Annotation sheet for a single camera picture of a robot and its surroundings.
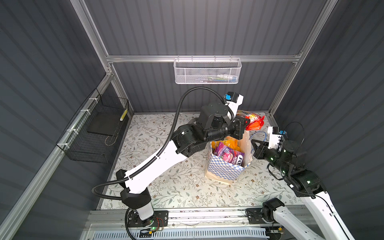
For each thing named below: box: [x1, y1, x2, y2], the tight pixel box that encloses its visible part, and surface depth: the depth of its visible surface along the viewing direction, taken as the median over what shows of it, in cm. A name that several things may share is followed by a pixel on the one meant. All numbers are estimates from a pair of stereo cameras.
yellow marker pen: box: [119, 108, 128, 122], surface depth 84 cm
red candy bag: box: [236, 110, 265, 131], surface depth 54 cm
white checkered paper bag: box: [204, 130, 252, 184], surface depth 72 cm
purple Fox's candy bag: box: [212, 142, 245, 166], surface depth 77 cm
